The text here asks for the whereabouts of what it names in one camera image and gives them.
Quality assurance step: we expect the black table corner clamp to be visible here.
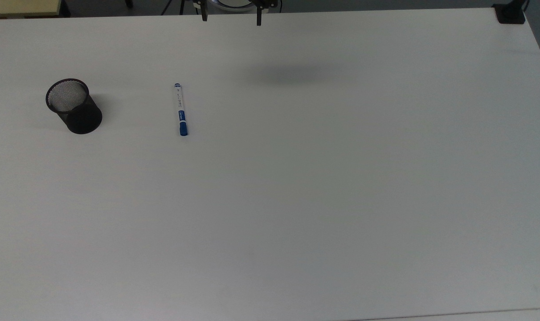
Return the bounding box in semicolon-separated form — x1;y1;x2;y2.
492;0;530;25

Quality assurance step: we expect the yellow wooden table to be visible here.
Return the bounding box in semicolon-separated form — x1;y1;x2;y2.
0;0;62;19

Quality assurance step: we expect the blue and white marker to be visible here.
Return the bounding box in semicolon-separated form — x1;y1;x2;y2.
174;82;189;137

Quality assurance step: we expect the black mesh pen cup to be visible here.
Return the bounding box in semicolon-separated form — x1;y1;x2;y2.
45;78;103;135

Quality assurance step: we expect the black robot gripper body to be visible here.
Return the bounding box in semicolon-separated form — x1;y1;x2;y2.
193;0;280;11

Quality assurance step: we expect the black tripod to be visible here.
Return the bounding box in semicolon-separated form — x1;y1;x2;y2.
161;0;186;16

